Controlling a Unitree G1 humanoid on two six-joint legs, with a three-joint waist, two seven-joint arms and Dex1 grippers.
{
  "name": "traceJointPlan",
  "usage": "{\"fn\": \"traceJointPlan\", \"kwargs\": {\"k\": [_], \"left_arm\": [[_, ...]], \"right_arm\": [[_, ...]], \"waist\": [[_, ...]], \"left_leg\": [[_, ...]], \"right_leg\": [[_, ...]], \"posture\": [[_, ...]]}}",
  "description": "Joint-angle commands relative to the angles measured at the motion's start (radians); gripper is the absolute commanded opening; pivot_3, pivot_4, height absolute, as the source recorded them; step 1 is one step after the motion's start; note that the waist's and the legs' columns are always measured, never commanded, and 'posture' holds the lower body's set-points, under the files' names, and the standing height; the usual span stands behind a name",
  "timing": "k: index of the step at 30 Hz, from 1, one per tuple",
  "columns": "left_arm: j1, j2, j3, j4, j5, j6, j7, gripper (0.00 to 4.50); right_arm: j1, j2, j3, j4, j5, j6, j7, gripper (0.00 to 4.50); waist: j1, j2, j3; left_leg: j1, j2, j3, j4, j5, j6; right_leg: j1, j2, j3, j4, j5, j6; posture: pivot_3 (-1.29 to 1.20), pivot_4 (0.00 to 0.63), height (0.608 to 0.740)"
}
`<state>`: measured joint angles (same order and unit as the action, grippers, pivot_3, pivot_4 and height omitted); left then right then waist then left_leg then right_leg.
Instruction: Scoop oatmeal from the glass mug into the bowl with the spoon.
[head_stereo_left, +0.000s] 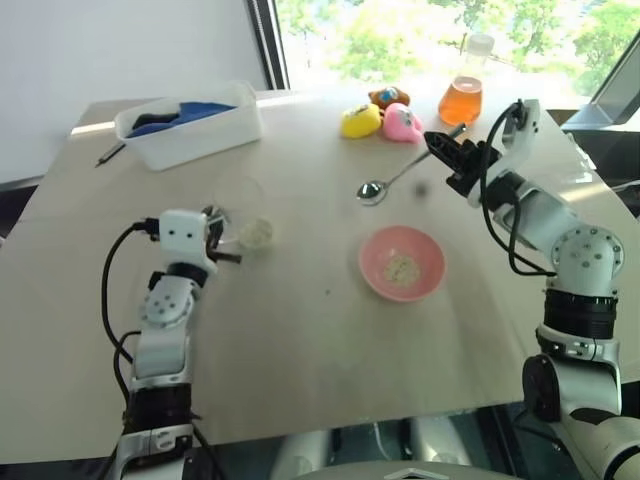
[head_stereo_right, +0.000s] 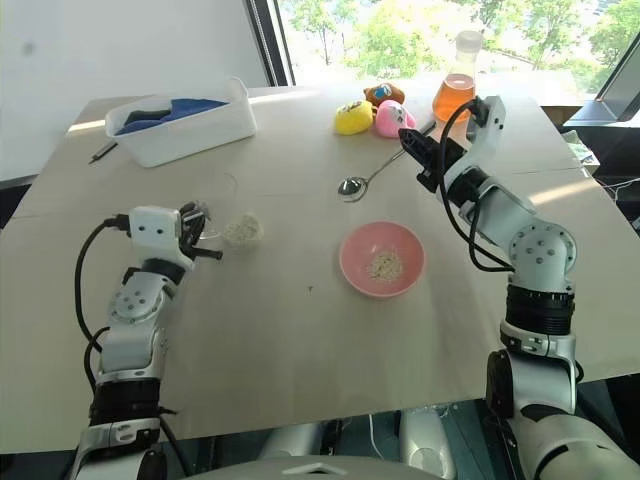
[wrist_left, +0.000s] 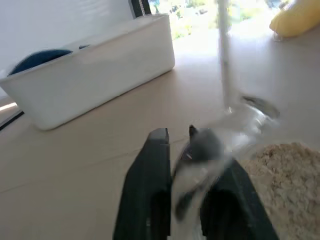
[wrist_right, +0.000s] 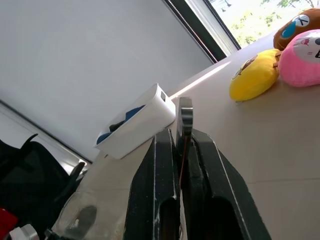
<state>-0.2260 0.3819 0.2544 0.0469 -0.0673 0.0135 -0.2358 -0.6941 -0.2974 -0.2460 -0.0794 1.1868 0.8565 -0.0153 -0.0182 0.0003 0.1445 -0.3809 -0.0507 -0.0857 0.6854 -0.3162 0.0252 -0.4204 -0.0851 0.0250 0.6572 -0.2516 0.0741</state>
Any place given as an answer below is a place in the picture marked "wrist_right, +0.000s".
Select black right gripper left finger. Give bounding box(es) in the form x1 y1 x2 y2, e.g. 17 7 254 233
124 127 182 240

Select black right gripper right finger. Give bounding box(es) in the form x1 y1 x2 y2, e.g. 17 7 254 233
183 129 272 240

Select white plastic storage box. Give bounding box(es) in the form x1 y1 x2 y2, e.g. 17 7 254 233
93 82 177 160

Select blue cloth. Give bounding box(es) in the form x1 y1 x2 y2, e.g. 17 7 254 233
96 104 146 146

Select yellow plush toy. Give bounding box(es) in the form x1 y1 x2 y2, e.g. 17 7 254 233
229 48 283 102

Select black office chair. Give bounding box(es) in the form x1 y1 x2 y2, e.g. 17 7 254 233
0 133 88 240

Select silver metal part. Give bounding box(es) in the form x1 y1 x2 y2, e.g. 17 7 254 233
9 223 41 240

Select pink plush toy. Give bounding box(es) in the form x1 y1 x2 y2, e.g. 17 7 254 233
278 29 320 88

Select red object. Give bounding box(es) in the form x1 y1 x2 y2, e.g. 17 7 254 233
0 206 20 240

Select white roller blind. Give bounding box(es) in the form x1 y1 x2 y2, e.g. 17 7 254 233
0 0 213 165

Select brown plush toy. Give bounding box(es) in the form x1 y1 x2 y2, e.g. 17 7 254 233
273 7 320 51

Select black window frame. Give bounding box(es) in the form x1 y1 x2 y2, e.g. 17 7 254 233
164 0 242 64

